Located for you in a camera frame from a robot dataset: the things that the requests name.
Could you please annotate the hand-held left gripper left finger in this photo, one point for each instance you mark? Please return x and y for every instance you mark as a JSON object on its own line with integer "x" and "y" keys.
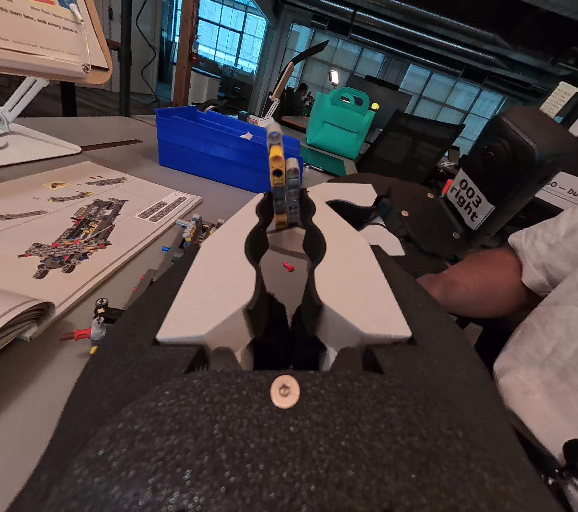
{"x": 203, "y": 295}

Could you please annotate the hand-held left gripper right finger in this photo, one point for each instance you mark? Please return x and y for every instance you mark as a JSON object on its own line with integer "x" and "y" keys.
{"x": 361, "y": 295}

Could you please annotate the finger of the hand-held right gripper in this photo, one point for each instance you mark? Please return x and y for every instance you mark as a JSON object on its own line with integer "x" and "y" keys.
{"x": 352, "y": 192}
{"x": 386, "y": 243}

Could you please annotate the short grey lego beam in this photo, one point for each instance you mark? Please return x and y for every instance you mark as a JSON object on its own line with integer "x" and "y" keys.
{"x": 293, "y": 187}

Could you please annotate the yellow lego connector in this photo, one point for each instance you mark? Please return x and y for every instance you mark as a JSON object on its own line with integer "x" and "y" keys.
{"x": 282, "y": 219}
{"x": 276, "y": 164}

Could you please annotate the long grey lego beam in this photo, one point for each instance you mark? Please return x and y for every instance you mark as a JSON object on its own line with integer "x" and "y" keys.
{"x": 274, "y": 135}

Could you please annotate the lego chassis model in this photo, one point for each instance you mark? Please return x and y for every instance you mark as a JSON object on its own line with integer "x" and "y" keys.
{"x": 192, "y": 232}

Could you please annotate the teal bag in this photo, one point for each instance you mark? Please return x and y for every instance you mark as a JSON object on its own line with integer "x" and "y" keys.
{"x": 334, "y": 128}

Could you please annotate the black mesh office chair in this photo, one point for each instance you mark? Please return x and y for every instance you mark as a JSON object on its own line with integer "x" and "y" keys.
{"x": 406, "y": 146}

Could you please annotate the white paper note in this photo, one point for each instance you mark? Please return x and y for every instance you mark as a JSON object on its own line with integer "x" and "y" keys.
{"x": 560, "y": 99}

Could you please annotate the black monitor screen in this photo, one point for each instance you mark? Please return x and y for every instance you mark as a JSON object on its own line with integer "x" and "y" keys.
{"x": 388, "y": 96}

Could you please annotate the small light panel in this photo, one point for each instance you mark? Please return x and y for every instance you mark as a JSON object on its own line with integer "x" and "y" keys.
{"x": 333, "y": 76}

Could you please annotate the open instruction booklet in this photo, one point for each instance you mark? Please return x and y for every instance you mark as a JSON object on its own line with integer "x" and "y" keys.
{"x": 135, "y": 191}

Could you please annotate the white folding stand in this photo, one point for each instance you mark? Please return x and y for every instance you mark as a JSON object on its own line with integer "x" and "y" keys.
{"x": 283, "y": 78}

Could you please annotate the blue plastic bin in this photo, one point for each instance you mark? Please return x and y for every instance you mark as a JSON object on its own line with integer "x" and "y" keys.
{"x": 203, "y": 151}

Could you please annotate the person's white shirt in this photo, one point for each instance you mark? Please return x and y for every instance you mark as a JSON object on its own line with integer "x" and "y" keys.
{"x": 542, "y": 363}

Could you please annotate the wooden support post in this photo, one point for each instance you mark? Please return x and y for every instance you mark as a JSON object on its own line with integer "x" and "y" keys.
{"x": 187, "y": 24}

